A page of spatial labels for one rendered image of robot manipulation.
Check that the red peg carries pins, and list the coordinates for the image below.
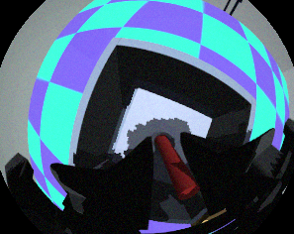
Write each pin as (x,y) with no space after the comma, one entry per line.
(184,183)

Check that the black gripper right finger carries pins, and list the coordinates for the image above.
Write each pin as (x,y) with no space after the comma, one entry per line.
(218,167)

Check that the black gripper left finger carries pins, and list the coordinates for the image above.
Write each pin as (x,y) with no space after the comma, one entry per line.
(128,183)

